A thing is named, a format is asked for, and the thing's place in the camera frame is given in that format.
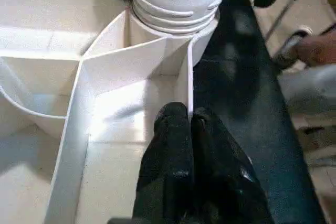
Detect black tripod stand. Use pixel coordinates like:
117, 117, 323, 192
264, 0, 310, 42

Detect black work mat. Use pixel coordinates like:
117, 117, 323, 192
0, 0, 329, 224

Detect person's bare leg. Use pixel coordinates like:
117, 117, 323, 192
292, 24, 336, 68

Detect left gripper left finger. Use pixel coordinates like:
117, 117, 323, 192
131, 102, 196, 224

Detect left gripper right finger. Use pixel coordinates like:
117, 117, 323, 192
190, 107, 275, 224

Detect black shoe white rim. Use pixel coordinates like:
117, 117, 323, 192
272, 25, 314, 70

